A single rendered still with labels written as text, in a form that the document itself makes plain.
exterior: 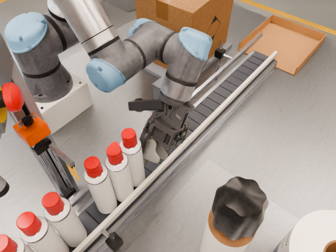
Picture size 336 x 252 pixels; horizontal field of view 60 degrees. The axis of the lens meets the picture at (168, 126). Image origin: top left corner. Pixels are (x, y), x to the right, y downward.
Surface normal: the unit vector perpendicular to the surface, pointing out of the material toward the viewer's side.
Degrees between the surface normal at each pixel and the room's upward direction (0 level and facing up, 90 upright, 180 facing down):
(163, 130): 60
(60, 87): 72
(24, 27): 7
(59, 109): 90
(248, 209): 18
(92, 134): 0
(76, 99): 90
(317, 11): 0
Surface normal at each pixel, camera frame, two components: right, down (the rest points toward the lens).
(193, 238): 0.00, -0.64
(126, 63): 0.66, 0.07
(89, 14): 0.43, 0.14
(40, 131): 0.76, 0.50
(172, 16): -0.59, 0.62
